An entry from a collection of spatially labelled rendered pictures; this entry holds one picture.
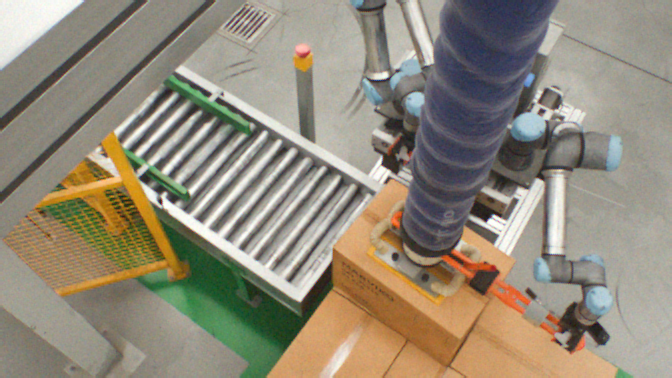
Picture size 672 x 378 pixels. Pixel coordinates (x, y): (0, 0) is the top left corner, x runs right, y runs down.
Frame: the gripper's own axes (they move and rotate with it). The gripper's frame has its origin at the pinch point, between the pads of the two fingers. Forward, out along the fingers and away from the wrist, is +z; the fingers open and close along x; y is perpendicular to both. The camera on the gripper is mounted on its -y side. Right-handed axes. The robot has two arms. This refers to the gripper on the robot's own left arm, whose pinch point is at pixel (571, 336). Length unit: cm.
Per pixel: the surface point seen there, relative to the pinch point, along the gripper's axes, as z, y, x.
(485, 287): -1.4, 33.2, 3.8
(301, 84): 25, 157, -41
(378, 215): 13, 84, -2
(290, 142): 50, 152, -24
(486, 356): 53, 19, 5
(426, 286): 11, 51, 12
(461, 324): 13.1, 33.1, 15.1
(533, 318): -1.2, 13.8, 3.1
